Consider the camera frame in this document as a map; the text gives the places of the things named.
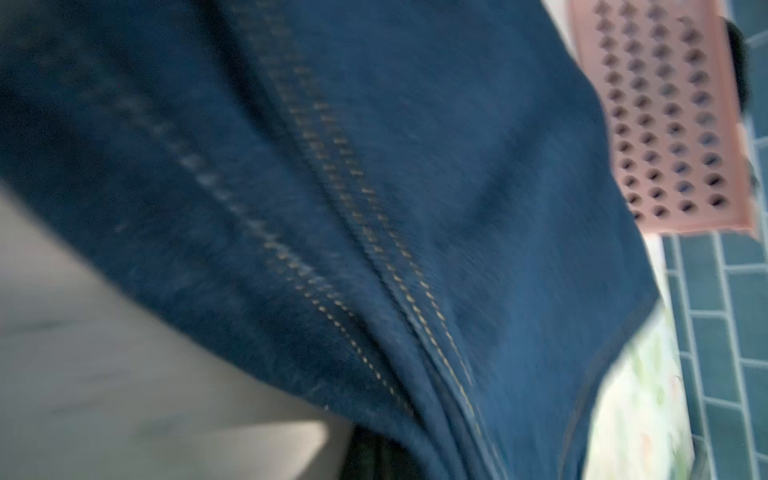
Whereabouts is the blue denim skirt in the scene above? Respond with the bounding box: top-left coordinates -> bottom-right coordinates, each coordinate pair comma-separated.
1,1 -> 660,479

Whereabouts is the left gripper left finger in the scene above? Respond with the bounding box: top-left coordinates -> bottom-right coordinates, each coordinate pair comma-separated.
340,427 -> 381,480

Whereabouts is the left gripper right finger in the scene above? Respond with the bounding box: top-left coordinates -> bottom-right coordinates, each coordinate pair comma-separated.
380,438 -> 422,480

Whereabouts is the dark navy denim skirt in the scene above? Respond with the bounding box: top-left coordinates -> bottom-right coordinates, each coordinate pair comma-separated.
724,19 -> 750,115

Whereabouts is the pink plastic basket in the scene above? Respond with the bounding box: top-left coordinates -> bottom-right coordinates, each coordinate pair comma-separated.
568,1 -> 758,236

